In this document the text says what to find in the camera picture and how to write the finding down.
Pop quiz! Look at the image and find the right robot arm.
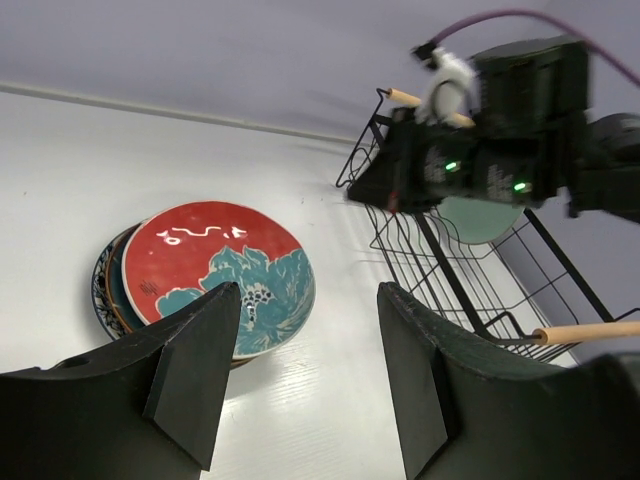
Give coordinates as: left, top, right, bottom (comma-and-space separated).
346, 37, 639, 221

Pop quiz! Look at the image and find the blue white floral plate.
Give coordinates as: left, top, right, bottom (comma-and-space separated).
90, 234, 136, 344

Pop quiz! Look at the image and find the grey deer snowflake plate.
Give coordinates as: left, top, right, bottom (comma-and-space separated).
103, 222, 251, 371

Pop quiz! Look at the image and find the black wire dish rack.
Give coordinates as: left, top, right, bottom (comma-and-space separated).
334, 87, 640, 366

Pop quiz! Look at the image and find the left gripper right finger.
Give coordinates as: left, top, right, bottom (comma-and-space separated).
377, 282, 639, 479

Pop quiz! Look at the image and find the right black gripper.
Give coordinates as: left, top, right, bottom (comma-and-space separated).
346, 104, 476, 214

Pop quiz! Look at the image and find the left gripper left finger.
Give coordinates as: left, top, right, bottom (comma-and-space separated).
1, 282, 241, 479

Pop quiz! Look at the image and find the red teal flower plate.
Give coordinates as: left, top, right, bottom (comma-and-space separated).
120, 201, 316, 360

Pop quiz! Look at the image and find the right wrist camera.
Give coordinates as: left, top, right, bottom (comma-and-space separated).
415, 46, 476, 126

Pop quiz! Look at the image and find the green leaf plate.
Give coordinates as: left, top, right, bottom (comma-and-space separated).
437, 197, 524, 245

